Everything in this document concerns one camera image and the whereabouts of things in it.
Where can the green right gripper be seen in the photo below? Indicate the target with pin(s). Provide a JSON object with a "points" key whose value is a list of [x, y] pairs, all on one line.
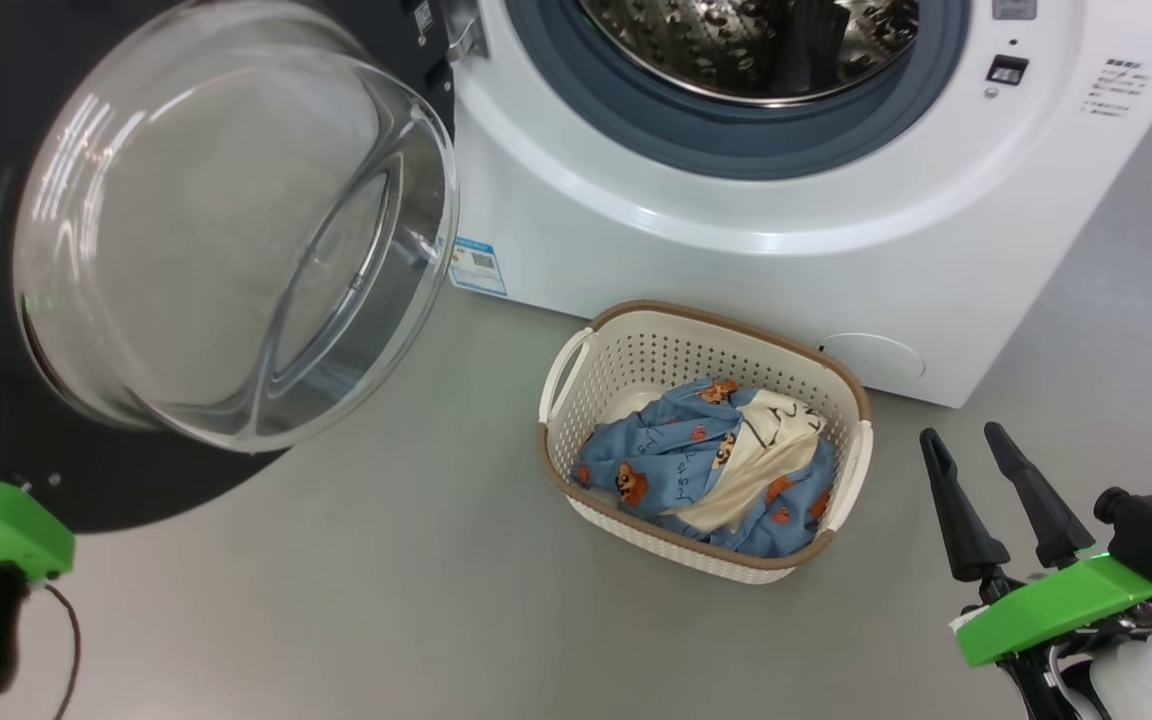
{"points": [[1056, 610]]}

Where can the black round glass washer door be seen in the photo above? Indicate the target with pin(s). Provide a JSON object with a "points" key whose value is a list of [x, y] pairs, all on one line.
{"points": [[136, 490]]}

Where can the cream white garment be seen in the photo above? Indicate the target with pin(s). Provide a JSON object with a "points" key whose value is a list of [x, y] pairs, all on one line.
{"points": [[766, 460]]}

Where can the blue bear print garment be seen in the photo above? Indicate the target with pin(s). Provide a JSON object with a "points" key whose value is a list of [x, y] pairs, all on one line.
{"points": [[656, 460]]}

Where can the white front-load washing machine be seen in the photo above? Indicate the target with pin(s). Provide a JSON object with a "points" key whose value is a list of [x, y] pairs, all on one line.
{"points": [[736, 260]]}

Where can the black door latch socket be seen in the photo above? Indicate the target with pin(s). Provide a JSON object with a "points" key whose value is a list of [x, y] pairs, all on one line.
{"points": [[1006, 70]]}

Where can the stainless steel washer drum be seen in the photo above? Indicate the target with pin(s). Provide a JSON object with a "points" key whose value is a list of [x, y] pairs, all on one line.
{"points": [[736, 50]]}

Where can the metal door hinge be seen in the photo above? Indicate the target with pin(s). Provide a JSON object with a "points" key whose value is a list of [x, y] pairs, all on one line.
{"points": [[466, 35]]}

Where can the round white filter cover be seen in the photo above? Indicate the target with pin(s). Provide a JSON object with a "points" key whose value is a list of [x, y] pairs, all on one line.
{"points": [[871, 358]]}

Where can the cream laundry basket brown rim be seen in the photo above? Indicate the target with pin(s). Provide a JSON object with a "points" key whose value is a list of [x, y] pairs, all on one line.
{"points": [[696, 555]]}

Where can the small printed text label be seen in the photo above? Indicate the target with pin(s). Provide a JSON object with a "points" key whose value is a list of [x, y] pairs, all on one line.
{"points": [[1114, 88]]}

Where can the grey warning label sticker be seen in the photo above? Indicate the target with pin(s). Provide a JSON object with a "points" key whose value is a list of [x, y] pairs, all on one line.
{"points": [[1014, 8]]}

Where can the blue energy label sticker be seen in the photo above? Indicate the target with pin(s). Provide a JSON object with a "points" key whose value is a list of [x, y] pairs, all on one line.
{"points": [[477, 267]]}

